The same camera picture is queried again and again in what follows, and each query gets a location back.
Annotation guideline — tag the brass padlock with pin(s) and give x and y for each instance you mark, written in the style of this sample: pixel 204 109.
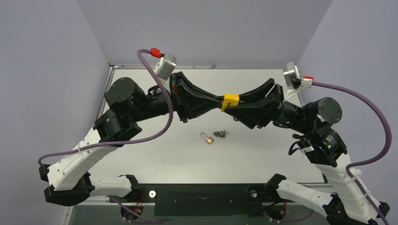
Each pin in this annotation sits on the brass padlock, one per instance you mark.
pixel 207 138

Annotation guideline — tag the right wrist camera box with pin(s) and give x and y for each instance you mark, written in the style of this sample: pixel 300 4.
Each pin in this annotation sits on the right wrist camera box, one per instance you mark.
pixel 295 83

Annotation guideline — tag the yellow padlock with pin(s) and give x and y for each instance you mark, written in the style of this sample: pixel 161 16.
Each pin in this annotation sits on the yellow padlock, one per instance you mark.
pixel 229 100

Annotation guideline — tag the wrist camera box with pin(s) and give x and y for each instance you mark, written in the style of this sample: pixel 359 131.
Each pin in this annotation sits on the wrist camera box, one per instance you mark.
pixel 295 83
pixel 165 67

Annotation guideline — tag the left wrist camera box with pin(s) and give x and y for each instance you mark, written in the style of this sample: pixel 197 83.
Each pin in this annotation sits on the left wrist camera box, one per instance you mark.
pixel 165 67

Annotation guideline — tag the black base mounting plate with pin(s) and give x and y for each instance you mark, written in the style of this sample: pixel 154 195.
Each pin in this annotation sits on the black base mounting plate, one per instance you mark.
pixel 205 199

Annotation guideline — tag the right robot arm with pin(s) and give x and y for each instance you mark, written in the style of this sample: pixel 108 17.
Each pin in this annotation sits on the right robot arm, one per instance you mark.
pixel 351 203

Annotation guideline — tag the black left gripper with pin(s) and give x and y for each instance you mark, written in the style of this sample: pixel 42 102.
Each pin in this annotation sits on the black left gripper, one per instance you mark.
pixel 194 107

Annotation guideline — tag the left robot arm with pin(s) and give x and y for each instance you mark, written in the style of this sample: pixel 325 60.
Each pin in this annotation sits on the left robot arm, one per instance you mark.
pixel 134 116

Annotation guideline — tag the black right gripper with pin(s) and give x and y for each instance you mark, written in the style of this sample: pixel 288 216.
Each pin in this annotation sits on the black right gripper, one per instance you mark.
pixel 273 103

